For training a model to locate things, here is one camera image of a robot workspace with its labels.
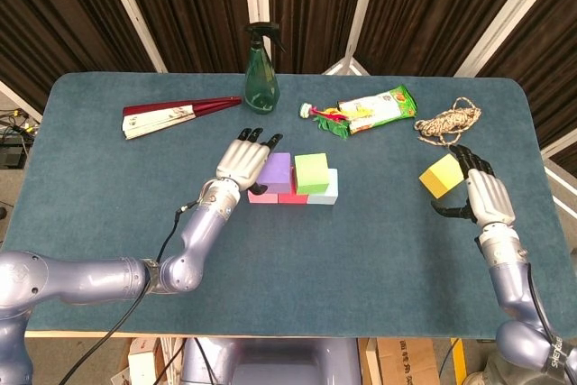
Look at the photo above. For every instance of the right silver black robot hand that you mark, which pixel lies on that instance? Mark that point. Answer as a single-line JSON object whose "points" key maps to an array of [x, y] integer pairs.
{"points": [[489, 198]]}

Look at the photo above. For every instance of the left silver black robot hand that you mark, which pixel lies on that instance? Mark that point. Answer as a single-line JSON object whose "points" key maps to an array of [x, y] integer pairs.
{"points": [[241, 162]]}

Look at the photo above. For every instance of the purple foam cube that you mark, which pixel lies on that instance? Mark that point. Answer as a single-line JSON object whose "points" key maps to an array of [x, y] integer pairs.
{"points": [[277, 173]]}

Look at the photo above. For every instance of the pink foam cube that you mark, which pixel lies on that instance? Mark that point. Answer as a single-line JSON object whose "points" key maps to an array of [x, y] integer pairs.
{"points": [[263, 198]]}

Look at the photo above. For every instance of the yellow foam cube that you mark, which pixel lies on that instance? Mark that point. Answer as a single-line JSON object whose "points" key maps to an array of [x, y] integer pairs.
{"points": [[439, 180]]}

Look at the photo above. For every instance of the red foam cube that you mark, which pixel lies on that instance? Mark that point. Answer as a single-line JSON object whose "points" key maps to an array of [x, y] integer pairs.
{"points": [[293, 198]]}

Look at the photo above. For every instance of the green foam cube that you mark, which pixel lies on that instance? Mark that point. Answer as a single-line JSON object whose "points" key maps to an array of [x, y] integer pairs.
{"points": [[311, 173]]}

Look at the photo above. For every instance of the light blue foam cube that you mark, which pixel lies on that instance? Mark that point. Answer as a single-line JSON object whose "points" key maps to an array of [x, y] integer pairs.
{"points": [[332, 191]]}

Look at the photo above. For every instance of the right lilac grey robot arm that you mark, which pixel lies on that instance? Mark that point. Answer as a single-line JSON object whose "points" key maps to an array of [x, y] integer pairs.
{"points": [[514, 290]]}

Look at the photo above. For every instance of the left lilac grey robot arm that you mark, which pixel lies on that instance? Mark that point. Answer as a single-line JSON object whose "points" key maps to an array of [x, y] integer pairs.
{"points": [[90, 279]]}

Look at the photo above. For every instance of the green spray bottle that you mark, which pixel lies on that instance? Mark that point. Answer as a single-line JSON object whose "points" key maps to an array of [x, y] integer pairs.
{"points": [[261, 87]]}

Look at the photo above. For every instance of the folded red paper fan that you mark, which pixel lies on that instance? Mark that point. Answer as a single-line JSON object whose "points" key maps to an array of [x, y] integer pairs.
{"points": [[158, 119]]}

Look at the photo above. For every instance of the colourful feather shuttlecock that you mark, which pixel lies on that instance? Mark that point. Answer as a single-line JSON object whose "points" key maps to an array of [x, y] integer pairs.
{"points": [[331, 123]]}

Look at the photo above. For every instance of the blue felt table mat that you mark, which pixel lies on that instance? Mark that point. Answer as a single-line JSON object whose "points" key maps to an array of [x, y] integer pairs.
{"points": [[315, 268]]}

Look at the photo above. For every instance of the white green snack packet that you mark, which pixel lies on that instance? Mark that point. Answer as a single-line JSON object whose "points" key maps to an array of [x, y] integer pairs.
{"points": [[383, 107]]}

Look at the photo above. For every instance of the brown pleated curtain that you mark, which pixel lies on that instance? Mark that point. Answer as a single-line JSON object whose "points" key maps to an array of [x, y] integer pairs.
{"points": [[203, 6]]}

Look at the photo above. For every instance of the white sneaker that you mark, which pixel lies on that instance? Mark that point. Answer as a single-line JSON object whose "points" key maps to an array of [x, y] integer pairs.
{"points": [[477, 379]]}

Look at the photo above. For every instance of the brown cardboard box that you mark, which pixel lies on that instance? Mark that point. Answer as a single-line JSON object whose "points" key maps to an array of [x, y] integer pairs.
{"points": [[405, 362]]}

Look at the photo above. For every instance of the lilac grey robot torso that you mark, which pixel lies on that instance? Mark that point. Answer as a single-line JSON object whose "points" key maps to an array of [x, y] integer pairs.
{"points": [[279, 362]]}

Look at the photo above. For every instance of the white cardboard box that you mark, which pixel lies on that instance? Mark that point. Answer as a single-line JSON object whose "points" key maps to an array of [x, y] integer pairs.
{"points": [[142, 362]]}

